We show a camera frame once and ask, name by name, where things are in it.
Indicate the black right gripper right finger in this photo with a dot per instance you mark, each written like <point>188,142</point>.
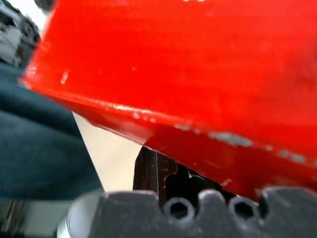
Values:
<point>183,183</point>

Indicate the red cardboard shoe box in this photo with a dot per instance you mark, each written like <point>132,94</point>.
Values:
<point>178,74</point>

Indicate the grey background equipment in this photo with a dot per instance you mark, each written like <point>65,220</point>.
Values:
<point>15,32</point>

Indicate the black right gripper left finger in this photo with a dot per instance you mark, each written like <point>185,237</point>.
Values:
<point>146,171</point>

